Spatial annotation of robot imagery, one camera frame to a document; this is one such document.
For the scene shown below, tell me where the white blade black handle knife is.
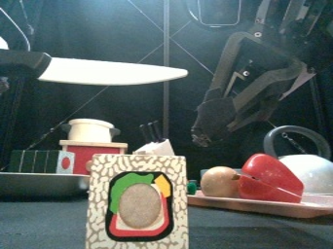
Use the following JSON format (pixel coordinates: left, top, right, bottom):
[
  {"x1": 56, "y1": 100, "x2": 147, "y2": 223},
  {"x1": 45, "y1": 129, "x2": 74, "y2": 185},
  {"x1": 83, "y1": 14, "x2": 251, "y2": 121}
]
[{"x1": 0, "y1": 49, "x2": 190, "y2": 87}]

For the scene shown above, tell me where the white knife holder block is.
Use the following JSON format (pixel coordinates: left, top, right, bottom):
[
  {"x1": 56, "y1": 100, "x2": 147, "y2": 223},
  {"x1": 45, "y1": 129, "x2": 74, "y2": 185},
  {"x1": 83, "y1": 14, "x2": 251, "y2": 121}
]
[{"x1": 131, "y1": 138, "x2": 175, "y2": 157}]

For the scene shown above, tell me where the tan wooden toy onion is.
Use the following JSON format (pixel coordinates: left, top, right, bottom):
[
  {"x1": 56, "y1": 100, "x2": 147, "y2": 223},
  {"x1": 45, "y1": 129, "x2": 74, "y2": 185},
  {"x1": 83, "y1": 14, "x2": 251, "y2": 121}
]
[{"x1": 199, "y1": 165, "x2": 241, "y2": 198}]

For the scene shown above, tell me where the red toy pepper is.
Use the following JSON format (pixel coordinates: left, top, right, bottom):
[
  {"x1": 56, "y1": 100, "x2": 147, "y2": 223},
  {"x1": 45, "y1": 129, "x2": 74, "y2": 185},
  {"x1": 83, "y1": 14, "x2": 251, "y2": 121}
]
[{"x1": 237, "y1": 153, "x2": 306, "y2": 204}]

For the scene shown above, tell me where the white toy pot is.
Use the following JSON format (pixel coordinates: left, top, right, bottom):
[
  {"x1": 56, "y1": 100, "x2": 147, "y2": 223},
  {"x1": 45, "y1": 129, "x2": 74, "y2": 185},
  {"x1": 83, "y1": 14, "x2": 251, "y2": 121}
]
[{"x1": 60, "y1": 118, "x2": 122, "y2": 144}]

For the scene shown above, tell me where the pink rectangular tray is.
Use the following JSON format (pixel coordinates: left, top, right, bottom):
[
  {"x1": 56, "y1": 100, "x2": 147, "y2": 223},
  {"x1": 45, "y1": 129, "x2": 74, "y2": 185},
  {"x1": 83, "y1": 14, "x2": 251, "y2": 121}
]
[{"x1": 186, "y1": 189, "x2": 333, "y2": 219}]

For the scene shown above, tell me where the white sushi block toy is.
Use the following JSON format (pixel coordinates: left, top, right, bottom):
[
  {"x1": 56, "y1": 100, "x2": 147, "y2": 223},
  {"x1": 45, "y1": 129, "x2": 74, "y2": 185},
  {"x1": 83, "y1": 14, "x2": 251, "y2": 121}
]
[{"x1": 84, "y1": 154, "x2": 190, "y2": 249}]

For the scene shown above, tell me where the white rectangular tray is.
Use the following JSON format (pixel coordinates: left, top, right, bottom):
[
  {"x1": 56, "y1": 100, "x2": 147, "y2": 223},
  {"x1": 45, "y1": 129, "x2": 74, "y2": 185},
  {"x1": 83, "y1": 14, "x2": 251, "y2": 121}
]
[{"x1": 0, "y1": 171, "x2": 91, "y2": 198}]

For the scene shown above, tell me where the black handled knife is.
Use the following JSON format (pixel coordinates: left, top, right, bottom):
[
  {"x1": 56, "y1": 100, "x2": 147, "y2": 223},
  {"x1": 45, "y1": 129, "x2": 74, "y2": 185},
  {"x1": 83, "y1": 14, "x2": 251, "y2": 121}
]
[
  {"x1": 146, "y1": 122, "x2": 158, "y2": 144},
  {"x1": 138, "y1": 124, "x2": 150, "y2": 144}
]

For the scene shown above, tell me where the metal frame post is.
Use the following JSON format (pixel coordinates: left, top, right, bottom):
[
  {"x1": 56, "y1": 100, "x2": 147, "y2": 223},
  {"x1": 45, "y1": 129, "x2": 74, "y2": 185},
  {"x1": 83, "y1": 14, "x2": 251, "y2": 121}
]
[{"x1": 163, "y1": 0, "x2": 171, "y2": 139}]

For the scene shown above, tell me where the white kettle grey handle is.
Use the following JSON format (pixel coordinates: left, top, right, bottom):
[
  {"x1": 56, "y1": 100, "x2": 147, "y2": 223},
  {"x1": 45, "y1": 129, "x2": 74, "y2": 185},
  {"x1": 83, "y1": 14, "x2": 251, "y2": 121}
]
[{"x1": 262, "y1": 124, "x2": 333, "y2": 196}]

